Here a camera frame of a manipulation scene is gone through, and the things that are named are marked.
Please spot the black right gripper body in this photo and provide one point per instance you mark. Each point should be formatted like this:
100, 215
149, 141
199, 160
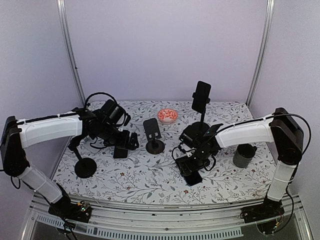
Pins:
199, 161

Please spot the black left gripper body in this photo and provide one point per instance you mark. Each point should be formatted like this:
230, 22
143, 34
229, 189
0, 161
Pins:
111, 138

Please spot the black phone with white edge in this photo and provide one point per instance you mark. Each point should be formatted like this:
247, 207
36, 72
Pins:
120, 153

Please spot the small round base phone stand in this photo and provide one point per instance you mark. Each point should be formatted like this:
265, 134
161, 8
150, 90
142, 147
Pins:
154, 144

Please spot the tall black clamp phone stand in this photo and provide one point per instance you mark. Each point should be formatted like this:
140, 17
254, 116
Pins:
199, 105

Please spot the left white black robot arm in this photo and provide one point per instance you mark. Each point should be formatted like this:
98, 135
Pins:
103, 123

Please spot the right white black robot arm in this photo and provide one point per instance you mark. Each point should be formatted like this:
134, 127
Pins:
279, 128

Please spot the white flat phone stand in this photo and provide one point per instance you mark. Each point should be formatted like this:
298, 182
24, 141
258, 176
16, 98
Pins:
93, 148

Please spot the black gooseneck stand round base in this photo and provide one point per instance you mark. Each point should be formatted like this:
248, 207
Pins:
85, 167

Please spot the floral patterned tablecloth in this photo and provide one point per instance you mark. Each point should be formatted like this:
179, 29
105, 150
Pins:
144, 178

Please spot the red white patterned bowl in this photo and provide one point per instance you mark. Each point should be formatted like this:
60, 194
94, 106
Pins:
167, 115

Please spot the dark grey mug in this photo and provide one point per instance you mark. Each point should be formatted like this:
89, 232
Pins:
243, 155

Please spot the aluminium front rail base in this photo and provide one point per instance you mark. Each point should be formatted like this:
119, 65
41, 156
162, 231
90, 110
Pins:
111, 220

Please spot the left aluminium frame post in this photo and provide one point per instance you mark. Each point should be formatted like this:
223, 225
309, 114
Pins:
69, 48

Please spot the aluminium frame post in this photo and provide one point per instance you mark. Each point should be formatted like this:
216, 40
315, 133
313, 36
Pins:
69, 48
270, 5

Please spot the right aluminium frame post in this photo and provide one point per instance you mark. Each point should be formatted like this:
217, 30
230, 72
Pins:
270, 5

